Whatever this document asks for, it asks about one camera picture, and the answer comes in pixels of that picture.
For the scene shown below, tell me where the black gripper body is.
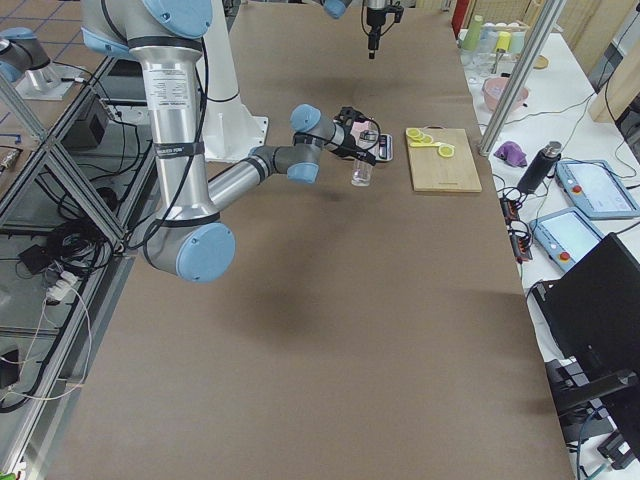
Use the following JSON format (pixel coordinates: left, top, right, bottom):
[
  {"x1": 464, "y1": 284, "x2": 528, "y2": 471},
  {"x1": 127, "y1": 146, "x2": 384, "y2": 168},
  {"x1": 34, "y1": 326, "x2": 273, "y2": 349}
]
[
  {"x1": 333, "y1": 106, "x2": 378, "y2": 165},
  {"x1": 363, "y1": 0, "x2": 386, "y2": 35}
]

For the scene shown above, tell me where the pink plastic cup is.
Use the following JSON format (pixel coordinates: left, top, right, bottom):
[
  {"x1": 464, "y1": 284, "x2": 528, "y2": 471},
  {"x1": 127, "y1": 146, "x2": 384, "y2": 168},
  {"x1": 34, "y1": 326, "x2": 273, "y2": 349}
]
[{"x1": 351, "y1": 122, "x2": 375, "y2": 150}]

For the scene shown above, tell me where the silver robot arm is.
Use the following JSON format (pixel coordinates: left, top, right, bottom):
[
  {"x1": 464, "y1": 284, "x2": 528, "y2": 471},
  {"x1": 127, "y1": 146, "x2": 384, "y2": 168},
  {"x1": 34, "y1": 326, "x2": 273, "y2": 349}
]
[{"x1": 81, "y1": 1, "x2": 376, "y2": 283}]

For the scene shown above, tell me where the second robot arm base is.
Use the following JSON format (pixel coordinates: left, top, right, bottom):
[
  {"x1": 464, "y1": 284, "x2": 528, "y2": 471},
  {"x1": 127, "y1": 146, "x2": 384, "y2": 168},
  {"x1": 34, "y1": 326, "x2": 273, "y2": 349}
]
[{"x1": 1, "y1": 27, "x2": 73, "y2": 101}]

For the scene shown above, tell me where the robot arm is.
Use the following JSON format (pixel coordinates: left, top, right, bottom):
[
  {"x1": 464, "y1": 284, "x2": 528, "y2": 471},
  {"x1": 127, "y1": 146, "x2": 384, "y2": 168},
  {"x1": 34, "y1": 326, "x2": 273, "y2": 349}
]
[{"x1": 320, "y1": 0, "x2": 389, "y2": 60}]

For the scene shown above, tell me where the silver digital kitchen scale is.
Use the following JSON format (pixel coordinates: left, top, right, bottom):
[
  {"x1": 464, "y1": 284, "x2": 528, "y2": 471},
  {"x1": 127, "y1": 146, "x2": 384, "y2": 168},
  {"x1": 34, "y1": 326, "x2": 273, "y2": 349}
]
[{"x1": 352, "y1": 130, "x2": 393, "y2": 166}]

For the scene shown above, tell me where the green cup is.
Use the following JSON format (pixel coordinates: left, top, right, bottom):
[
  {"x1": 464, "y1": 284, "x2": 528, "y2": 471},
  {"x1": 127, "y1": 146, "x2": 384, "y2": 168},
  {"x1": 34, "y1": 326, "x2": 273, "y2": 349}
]
[{"x1": 460, "y1": 15, "x2": 484, "y2": 52}]

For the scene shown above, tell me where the yellow cup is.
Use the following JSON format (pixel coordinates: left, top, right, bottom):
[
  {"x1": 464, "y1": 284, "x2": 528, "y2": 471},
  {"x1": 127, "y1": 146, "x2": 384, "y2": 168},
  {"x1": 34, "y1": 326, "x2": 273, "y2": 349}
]
[{"x1": 495, "y1": 31, "x2": 511, "y2": 53}]

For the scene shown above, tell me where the lemon slice upper stack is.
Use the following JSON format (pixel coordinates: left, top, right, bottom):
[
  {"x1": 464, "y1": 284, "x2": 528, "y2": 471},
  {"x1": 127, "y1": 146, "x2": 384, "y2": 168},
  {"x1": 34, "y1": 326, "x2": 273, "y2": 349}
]
[{"x1": 405, "y1": 128, "x2": 422, "y2": 140}]

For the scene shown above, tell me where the yellow toy knife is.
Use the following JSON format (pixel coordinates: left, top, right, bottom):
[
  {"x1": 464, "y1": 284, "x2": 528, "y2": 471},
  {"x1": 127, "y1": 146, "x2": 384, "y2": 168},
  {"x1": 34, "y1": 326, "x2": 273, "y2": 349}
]
[{"x1": 409, "y1": 142, "x2": 443, "y2": 148}]

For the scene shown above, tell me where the wooden cutting board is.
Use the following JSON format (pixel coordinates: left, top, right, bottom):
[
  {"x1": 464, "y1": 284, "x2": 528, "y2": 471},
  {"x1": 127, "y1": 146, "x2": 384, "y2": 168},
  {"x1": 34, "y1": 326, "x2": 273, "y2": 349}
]
[{"x1": 405, "y1": 127, "x2": 482, "y2": 193}]

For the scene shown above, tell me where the lemon slice near knife tip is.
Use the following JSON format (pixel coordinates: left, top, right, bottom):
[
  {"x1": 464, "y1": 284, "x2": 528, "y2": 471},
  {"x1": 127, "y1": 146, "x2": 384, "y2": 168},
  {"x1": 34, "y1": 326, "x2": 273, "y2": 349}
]
[{"x1": 437, "y1": 143, "x2": 455, "y2": 158}]

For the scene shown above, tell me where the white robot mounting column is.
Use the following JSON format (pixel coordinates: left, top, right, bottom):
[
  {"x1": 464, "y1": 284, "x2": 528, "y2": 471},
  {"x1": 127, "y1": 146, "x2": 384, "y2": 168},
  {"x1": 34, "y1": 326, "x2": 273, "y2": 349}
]
[{"x1": 197, "y1": 1, "x2": 269, "y2": 163}]

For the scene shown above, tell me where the pink bowl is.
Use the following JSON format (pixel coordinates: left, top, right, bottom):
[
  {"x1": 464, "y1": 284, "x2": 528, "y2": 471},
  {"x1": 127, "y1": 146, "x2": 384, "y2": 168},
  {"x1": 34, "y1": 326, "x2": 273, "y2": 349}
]
[{"x1": 482, "y1": 77, "x2": 529, "y2": 112}]

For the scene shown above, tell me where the purple cloth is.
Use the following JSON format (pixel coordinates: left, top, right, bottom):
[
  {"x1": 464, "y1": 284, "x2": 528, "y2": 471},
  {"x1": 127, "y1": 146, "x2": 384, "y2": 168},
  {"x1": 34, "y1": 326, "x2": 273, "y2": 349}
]
[{"x1": 493, "y1": 141, "x2": 528, "y2": 168}]

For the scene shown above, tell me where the black water bottle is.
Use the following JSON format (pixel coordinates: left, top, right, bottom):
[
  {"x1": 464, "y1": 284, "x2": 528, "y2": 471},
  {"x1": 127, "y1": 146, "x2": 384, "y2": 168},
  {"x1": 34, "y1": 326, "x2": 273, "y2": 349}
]
[{"x1": 516, "y1": 141, "x2": 562, "y2": 195}]

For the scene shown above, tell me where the orange black power strip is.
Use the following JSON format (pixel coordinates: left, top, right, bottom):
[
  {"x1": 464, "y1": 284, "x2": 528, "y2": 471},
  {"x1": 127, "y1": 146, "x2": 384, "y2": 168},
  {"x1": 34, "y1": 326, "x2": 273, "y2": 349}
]
[{"x1": 499, "y1": 197, "x2": 533, "y2": 264}]

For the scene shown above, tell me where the lower teach pendant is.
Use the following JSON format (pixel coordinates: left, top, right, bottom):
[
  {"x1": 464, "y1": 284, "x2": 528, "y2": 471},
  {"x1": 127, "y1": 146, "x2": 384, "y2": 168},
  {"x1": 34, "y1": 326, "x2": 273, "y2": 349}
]
[{"x1": 529, "y1": 207, "x2": 604, "y2": 272}]

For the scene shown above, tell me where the teach pendant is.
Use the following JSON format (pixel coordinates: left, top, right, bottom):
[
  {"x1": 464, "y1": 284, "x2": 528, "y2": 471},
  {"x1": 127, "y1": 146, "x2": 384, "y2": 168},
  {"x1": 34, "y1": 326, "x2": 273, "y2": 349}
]
[
  {"x1": 529, "y1": 207, "x2": 604, "y2": 272},
  {"x1": 556, "y1": 160, "x2": 639, "y2": 220}
]

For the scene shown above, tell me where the upper teach pendant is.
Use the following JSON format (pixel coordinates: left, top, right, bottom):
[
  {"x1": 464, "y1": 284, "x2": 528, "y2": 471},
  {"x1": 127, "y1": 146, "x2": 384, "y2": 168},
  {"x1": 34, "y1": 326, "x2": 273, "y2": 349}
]
[{"x1": 556, "y1": 160, "x2": 639, "y2": 220}]

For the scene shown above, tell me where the black monitor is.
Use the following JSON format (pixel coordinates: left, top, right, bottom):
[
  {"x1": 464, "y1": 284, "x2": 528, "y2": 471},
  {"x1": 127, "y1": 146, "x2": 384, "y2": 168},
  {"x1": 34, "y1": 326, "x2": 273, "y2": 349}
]
[{"x1": 533, "y1": 233, "x2": 639, "y2": 453}]

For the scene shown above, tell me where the aluminium frame post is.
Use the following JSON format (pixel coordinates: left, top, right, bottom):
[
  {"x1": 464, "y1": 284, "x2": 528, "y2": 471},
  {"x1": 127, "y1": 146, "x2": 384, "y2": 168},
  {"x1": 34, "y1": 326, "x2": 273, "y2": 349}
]
[{"x1": 478, "y1": 0, "x2": 566, "y2": 157}]

